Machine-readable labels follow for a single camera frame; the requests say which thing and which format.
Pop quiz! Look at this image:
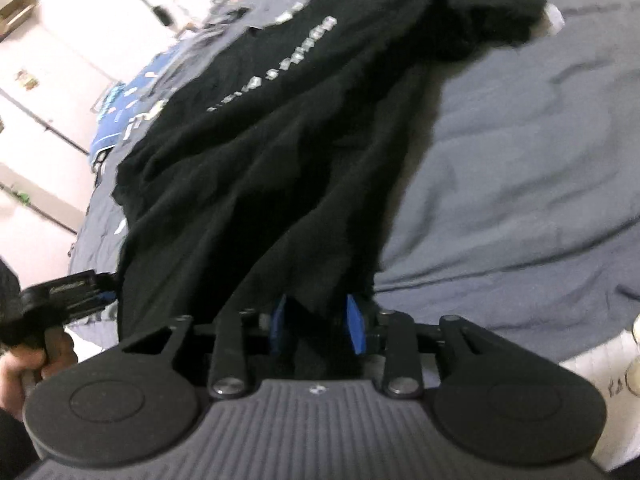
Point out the blue quilted pillow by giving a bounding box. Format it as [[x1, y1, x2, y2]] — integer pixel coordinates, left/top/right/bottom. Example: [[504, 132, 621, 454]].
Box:
[[90, 50, 176, 161]]

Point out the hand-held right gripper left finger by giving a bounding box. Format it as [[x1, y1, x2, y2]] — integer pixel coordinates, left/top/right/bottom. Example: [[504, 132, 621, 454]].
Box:
[[120, 294, 289, 401]]

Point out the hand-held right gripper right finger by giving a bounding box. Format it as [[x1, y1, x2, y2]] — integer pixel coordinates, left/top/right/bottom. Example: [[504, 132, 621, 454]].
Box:
[[345, 294, 511, 401]]

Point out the black printed t-shirt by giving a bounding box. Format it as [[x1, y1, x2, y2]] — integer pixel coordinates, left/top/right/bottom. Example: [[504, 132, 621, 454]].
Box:
[[112, 0, 548, 378]]

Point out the grey quilted blanket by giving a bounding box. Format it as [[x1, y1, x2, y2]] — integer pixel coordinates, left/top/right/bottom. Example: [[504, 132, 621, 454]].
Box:
[[67, 0, 640, 361]]

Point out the person's left hand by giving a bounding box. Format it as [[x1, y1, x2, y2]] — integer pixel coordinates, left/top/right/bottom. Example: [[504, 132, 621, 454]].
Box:
[[0, 332, 79, 420]]

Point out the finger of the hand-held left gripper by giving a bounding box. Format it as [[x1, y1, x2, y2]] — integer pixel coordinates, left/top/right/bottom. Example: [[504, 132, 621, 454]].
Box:
[[96, 271, 121, 312]]

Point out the white mattress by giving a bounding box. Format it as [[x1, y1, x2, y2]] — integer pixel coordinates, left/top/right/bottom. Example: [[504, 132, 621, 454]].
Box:
[[560, 330, 640, 461]]

